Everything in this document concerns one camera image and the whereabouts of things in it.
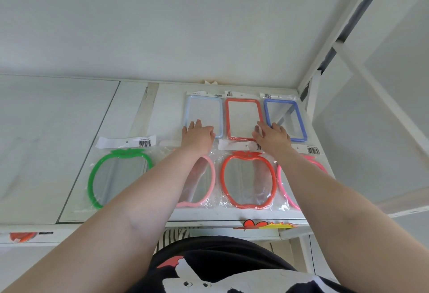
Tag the white metal shelf rack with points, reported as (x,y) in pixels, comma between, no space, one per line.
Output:
(368,78)

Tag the person's left forearm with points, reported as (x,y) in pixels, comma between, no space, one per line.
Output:
(117,222)

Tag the person's right hand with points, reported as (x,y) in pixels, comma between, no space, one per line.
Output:
(274,140)

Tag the green apple-shaped mirror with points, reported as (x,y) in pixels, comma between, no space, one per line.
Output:
(114,175)

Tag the person's left thumb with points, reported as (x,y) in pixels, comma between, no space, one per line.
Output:
(212,133)

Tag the person's right forearm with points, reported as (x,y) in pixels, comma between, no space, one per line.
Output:
(342,222)

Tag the person's left middle finger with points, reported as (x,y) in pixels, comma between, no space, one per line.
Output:
(198,124)

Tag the black and white striped fabric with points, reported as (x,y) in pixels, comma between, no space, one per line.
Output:
(171,237)

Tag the red apple-shaped mirror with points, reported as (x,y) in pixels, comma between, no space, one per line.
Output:
(248,182)

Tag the black printed shirt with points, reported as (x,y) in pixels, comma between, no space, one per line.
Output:
(218,259)

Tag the light pink apple-shaped mirror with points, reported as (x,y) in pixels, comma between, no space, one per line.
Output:
(206,182)

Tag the red and yellow shelf sticker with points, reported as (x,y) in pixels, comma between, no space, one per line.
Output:
(264,225)

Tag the red rectangular framed mirror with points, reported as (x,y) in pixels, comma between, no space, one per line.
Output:
(243,118)

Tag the person's right little finger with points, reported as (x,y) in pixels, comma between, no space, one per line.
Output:
(287,136)

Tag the hot pink apple-shaped mirror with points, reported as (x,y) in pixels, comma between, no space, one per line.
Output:
(281,182)

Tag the dark blue rectangular framed mirror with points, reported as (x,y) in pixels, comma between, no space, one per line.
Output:
(290,120)

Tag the light blue rectangular framed mirror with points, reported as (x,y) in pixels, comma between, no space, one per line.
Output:
(202,112)

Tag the person's left hand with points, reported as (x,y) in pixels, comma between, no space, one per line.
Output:
(197,138)

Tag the person's right middle finger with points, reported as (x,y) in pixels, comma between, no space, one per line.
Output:
(274,126)

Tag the white tape scrap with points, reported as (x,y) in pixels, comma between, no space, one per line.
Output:
(211,82)

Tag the person's right thumb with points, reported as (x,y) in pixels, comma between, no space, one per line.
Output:
(255,132)

